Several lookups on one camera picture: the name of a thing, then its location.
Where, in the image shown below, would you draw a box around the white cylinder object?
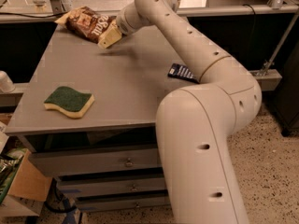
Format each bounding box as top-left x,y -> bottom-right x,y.
0,71 -> 15,93

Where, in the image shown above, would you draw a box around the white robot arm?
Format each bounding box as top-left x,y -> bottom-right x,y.
99,0 -> 262,224

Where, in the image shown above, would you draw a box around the green yellow sponge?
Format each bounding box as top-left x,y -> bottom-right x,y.
44,86 -> 94,119

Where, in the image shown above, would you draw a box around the bottom grey drawer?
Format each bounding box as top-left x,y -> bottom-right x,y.
76,193 -> 170,212

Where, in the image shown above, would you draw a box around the cardboard box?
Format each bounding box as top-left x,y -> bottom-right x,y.
0,113 -> 53,217

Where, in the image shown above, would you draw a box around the top grey drawer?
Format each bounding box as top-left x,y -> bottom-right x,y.
29,144 -> 161,177

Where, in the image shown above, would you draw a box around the black cable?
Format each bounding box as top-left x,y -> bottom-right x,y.
242,3 -> 257,70

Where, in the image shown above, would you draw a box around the grey drawer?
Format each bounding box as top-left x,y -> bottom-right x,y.
58,175 -> 165,198
29,144 -> 161,177
76,193 -> 170,212

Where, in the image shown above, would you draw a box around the middle grey drawer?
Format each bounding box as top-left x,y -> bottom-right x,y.
58,175 -> 165,198

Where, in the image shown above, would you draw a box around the green snack bags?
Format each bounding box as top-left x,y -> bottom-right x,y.
0,148 -> 26,203

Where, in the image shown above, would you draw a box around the grey drawer cabinet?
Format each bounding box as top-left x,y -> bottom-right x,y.
7,27 -> 187,202

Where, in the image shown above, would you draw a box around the blue rxbar blueberry bar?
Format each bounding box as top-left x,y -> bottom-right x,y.
167,63 -> 198,84

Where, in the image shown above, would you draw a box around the brown chip bag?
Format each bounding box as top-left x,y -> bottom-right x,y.
55,7 -> 115,43

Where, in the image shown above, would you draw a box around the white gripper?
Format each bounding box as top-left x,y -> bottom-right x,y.
98,3 -> 151,49

